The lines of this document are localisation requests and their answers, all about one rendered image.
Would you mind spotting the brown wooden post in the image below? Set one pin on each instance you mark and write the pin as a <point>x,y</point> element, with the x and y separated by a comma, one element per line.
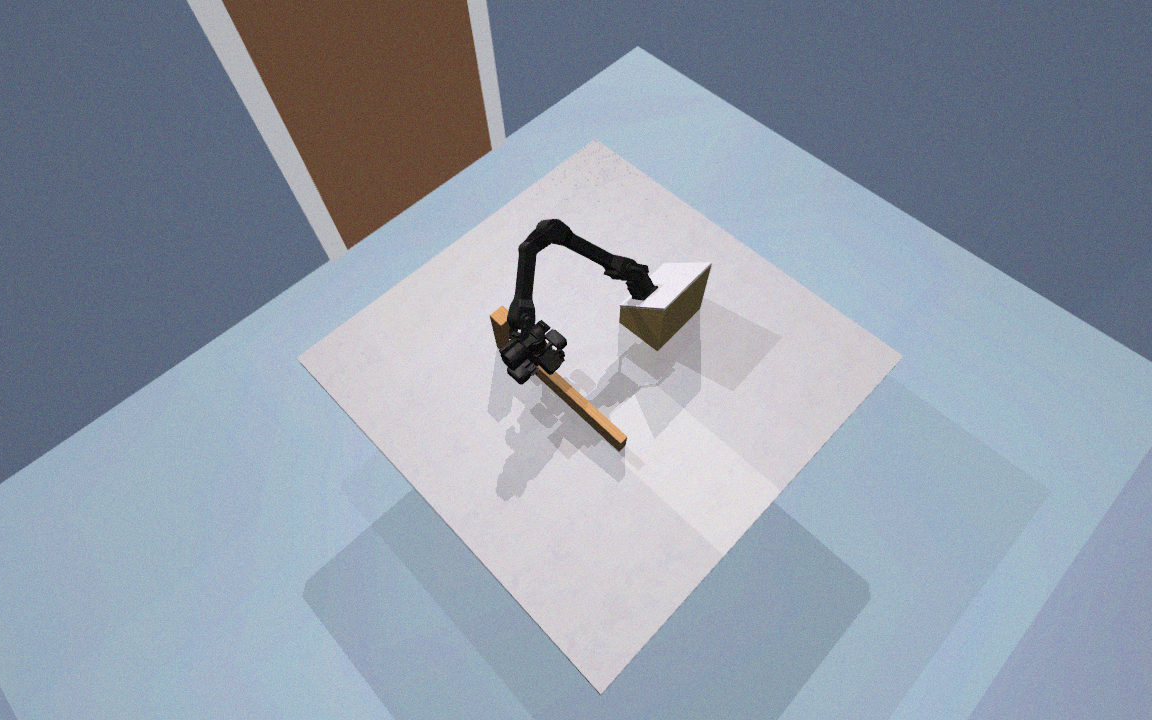
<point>500,326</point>

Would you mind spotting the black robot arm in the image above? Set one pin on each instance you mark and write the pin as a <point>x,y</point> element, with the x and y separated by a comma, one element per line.
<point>521,314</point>

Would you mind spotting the wooden rail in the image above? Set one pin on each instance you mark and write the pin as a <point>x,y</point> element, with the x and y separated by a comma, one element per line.
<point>583,408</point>

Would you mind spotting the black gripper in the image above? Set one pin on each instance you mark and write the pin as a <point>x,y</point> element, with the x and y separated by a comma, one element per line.
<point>528,369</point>

